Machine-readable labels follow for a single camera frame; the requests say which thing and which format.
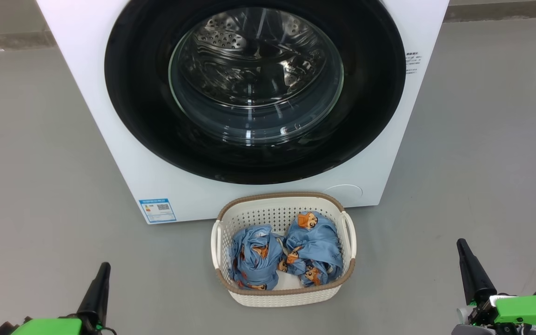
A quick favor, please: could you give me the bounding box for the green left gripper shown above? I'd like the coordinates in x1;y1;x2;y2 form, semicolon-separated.
0;262;116;335

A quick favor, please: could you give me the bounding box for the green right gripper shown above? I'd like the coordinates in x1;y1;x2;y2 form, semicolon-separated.
457;239;536;335

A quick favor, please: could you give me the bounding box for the blue garment with large bear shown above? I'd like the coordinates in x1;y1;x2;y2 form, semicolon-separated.
277;211;344;288

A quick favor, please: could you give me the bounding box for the blue bear-print garment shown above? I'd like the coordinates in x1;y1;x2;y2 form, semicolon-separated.
228;225;285;291

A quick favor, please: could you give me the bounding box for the black round glass washer door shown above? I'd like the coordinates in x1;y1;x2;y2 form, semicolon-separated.
104;0;407;185

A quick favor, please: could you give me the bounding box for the white front-load washing machine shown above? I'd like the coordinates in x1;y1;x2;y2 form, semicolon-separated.
35;0;450;225

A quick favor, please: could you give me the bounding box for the cream perforated laundry basket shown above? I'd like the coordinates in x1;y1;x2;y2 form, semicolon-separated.
210;192;357;308

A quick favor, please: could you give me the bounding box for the small printed text label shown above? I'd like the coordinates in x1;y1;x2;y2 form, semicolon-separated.
405;51;420;75

